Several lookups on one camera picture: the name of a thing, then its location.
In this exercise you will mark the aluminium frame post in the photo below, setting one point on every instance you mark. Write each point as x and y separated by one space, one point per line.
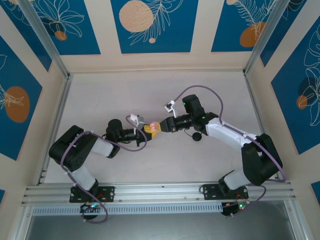
21 225
45 40
296 222
268 37

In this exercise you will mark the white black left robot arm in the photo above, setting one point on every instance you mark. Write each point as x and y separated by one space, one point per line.
82 176

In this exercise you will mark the aluminium base rail beam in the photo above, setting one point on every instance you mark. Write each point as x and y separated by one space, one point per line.
162 192

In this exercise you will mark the small black controller board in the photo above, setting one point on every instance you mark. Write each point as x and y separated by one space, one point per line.
228 211
87 208

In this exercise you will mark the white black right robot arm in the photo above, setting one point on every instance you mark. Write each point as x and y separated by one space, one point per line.
225 131

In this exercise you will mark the small black round cap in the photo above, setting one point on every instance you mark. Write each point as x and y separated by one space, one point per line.
196 136

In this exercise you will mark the blue floral wall panel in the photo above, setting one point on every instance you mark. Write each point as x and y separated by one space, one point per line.
25 80
316 190
287 100
175 37
295 22
82 37
2 196
225 30
25 27

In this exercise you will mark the aluminium side rail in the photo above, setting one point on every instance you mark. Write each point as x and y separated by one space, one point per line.
261 125
53 130

